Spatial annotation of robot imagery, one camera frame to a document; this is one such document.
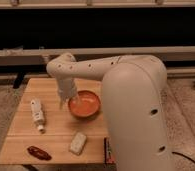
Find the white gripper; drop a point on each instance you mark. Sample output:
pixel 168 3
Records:
pixel 66 90

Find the orange ceramic bowl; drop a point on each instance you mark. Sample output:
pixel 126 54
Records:
pixel 89 104

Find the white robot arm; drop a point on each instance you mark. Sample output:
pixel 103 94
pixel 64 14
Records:
pixel 131 103

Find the white tube bottle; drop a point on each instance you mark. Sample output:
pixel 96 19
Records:
pixel 38 115

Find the wooden table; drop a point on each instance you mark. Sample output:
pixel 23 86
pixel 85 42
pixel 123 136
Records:
pixel 61 126

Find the dark red chili pepper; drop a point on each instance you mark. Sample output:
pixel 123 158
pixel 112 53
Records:
pixel 38 153

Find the dark snack bar packet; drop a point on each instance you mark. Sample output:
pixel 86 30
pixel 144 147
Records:
pixel 108 155

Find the long white shelf rail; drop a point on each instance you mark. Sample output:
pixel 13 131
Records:
pixel 17 57

